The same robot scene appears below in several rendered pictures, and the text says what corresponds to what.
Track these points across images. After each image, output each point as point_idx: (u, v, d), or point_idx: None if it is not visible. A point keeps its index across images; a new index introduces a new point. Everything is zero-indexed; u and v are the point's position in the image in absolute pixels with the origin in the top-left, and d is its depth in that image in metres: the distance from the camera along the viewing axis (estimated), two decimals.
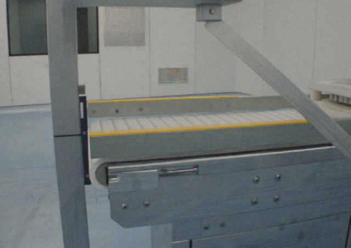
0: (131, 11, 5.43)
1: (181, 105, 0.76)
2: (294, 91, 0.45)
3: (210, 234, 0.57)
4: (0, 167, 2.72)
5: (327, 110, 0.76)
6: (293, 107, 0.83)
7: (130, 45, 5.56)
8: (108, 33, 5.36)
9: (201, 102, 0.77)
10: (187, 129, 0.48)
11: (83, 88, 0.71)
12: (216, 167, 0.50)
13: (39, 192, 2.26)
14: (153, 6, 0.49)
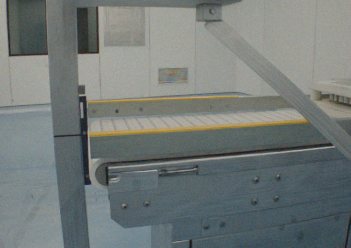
0: (131, 11, 5.43)
1: (181, 105, 0.76)
2: (294, 91, 0.45)
3: (210, 234, 0.57)
4: (0, 167, 2.72)
5: (327, 110, 0.76)
6: (293, 107, 0.83)
7: (130, 45, 5.56)
8: (108, 33, 5.36)
9: (201, 102, 0.77)
10: (187, 129, 0.48)
11: (83, 88, 0.71)
12: (216, 167, 0.50)
13: (39, 192, 2.26)
14: (153, 6, 0.49)
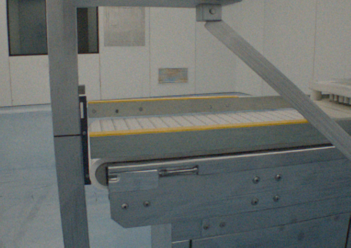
0: (131, 11, 5.43)
1: (181, 105, 0.76)
2: (294, 91, 0.45)
3: (210, 234, 0.57)
4: (0, 167, 2.72)
5: (327, 110, 0.76)
6: (293, 107, 0.83)
7: (130, 45, 5.56)
8: (108, 33, 5.36)
9: (201, 102, 0.77)
10: (187, 129, 0.48)
11: (83, 88, 0.71)
12: (216, 167, 0.50)
13: (39, 192, 2.26)
14: (153, 6, 0.49)
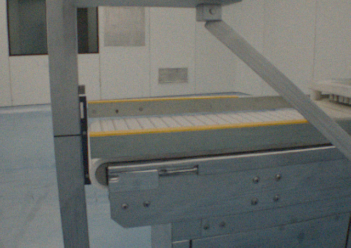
0: (131, 11, 5.43)
1: (181, 105, 0.76)
2: (294, 91, 0.45)
3: (210, 234, 0.57)
4: (0, 167, 2.72)
5: (327, 110, 0.76)
6: (293, 107, 0.83)
7: (130, 45, 5.56)
8: (108, 33, 5.36)
9: (201, 102, 0.77)
10: (187, 129, 0.48)
11: (83, 88, 0.71)
12: (216, 167, 0.50)
13: (39, 192, 2.26)
14: (153, 6, 0.49)
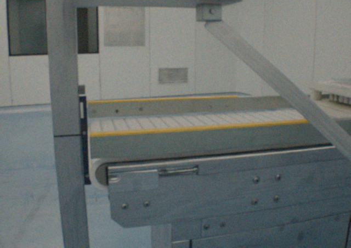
0: (131, 11, 5.43)
1: (181, 105, 0.76)
2: (294, 91, 0.45)
3: (210, 234, 0.57)
4: (0, 167, 2.72)
5: (327, 110, 0.76)
6: (293, 107, 0.83)
7: (130, 45, 5.56)
8: (108, 33, 5.36)
9: (201, 102, 0.77)
10: (187, 129, 0.48)
11: (83, 88, 0.71)
12: (216, 167, 0.50)
13: (39, 192, 2.26)
14: (153, 6, 0.49)
